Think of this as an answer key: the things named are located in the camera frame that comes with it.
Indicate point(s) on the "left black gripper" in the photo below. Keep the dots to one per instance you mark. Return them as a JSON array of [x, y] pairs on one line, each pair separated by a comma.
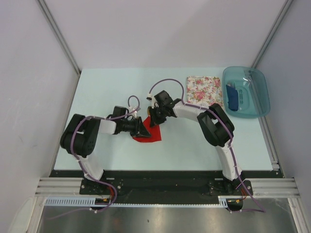
[[139, 129]]

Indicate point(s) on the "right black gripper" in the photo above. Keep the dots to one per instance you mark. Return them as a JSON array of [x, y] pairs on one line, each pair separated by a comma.
[[154, 119]]

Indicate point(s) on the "red paper napkin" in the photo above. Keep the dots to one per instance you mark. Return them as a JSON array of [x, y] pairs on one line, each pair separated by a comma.
[[154, 131]]

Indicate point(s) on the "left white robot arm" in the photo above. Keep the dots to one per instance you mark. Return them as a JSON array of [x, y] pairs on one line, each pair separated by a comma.
[[80, 136]]

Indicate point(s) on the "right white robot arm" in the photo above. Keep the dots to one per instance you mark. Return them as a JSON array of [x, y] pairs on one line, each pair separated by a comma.
[[217, 128]]

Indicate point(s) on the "blue napkin roll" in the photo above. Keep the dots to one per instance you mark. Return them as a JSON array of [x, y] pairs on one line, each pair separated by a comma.
[[233, 97]]

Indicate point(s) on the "floral tray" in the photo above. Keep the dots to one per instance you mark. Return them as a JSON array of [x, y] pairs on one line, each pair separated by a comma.
[[204, 90]]

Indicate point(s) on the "teal plastic bin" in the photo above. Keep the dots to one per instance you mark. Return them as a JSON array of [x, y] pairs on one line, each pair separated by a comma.
[[252, 90]]

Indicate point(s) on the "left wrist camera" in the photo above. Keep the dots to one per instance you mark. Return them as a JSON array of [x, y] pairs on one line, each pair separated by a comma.
[[133, 111]]

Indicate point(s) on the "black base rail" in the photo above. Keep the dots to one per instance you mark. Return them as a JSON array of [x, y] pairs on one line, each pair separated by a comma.
[[172, 186]]

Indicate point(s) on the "white cable duct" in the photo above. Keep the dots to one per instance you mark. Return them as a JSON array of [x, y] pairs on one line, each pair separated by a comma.
[[215, 202]]

